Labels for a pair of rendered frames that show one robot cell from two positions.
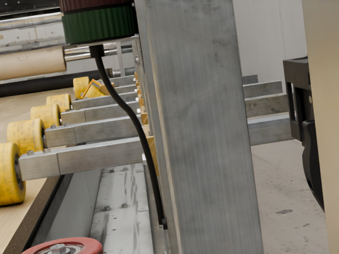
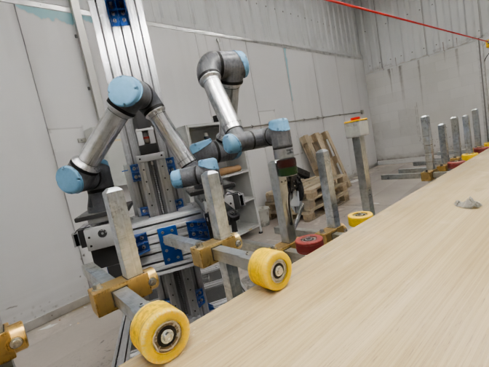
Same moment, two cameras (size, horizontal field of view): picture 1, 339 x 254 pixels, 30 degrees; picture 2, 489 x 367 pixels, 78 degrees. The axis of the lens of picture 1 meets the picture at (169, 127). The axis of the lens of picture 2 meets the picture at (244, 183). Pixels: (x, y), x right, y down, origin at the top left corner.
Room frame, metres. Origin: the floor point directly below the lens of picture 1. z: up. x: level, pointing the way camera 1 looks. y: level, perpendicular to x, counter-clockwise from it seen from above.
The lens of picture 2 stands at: (1.18, 0.71, 1.20)
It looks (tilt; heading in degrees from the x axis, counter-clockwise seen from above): 7 degrees down; 234
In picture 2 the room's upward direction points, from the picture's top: 11 degrees counter-clockwise
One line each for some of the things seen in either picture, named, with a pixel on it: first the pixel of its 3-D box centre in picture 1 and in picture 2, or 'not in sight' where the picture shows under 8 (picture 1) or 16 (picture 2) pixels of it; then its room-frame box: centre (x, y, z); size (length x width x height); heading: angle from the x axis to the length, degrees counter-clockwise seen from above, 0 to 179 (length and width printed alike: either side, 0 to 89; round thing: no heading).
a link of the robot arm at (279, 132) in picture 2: not in sight; (279, 134); (0.37, -0.12, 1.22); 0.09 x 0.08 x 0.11; 81
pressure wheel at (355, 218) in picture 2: not in sight; (362, 229); (0.31, 0.13, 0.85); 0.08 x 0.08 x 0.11
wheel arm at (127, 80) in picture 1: (149, 76); not in sight; (2.31, 0.05, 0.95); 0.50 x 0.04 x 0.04; 92
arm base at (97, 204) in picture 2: not in sight; (102, 198); (0.88, -0.81, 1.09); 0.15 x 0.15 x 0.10
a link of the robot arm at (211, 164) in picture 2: not in sight; (209, 172); (0.58, -0.33, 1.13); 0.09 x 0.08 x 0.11; 135
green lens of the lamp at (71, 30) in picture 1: (100, 25); (287, 170); (0.52, 0.04, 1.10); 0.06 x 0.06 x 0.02
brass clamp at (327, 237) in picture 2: not in sight; (331, 234); (0.30, -0.01, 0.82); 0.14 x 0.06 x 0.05; 2
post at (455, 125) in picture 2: not in sight; (458, 151); (-1.22, -0.08, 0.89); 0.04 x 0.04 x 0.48; 2
